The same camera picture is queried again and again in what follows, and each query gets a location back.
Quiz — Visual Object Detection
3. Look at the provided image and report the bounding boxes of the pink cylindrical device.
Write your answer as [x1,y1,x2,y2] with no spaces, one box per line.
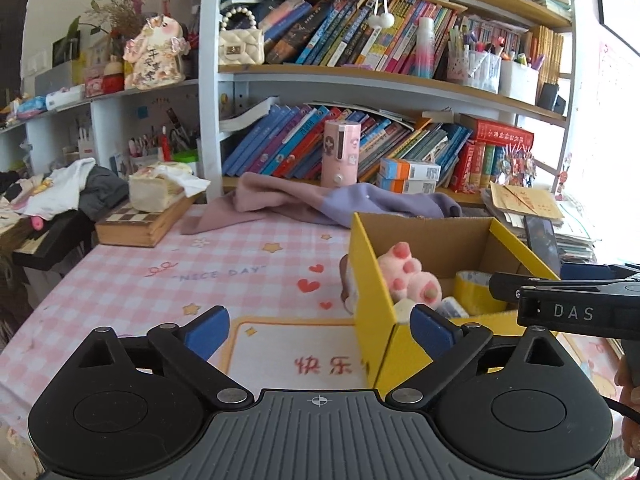
[320,120,361,188]

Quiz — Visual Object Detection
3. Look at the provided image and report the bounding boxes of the yellow cardboard box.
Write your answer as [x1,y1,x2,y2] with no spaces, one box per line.
[341,214,556,394]

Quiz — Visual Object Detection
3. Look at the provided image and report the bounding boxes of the brown paper envelope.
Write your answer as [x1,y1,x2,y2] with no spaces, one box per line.
[490,183,563,220]

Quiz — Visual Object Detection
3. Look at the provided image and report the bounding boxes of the person's hand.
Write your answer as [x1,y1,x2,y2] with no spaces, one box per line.
[615,356,640,460]

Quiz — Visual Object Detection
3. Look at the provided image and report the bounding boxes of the wooden chess box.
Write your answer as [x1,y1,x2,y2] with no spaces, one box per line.
[96,196,198,248]

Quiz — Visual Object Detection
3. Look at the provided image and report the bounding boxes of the pink purple cloth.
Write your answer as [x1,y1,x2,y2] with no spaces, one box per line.
[181,172,462,235]

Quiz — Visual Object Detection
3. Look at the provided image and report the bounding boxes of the pink plush toy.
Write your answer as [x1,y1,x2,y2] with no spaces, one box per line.
[378,242,442,310]

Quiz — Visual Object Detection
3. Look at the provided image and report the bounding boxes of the cream tissue pack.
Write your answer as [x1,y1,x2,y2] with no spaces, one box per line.
[128,162,210,214]

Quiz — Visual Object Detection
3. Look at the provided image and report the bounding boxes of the red boxed book set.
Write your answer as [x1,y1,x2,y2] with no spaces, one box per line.
[449,114,535,194]

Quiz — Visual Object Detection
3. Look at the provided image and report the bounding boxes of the white tube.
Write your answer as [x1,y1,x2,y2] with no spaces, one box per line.
[434,296,469,318]

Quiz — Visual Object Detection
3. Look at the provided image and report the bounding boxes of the pink lucky cat figure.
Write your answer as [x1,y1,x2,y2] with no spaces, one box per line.
[124,15,191,90]

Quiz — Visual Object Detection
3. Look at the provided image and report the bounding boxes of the cream wooden cube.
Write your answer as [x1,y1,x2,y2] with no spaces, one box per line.
[394,298,416,324]

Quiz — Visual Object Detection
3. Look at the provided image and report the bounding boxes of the white wooden bookshelf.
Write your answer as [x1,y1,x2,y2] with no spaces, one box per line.
[14,0,575,200]

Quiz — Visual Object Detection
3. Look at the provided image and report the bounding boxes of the pink checkered tablecloth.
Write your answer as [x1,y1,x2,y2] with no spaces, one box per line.
[0,202,626,436]

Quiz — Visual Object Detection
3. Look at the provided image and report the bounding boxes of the pile of clothes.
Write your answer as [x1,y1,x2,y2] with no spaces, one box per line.
[1,157,129,229]

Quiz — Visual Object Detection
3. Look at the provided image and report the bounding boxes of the yellow tape roll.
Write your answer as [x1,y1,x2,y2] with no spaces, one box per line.
[454,271,506,316]

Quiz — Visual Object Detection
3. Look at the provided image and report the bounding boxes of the cream quilted handbag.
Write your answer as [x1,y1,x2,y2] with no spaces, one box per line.
[218,6,265,66]

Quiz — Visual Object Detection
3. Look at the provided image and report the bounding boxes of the white orange medicine boxes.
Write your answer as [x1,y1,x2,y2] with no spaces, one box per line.
[376,158,440,194]

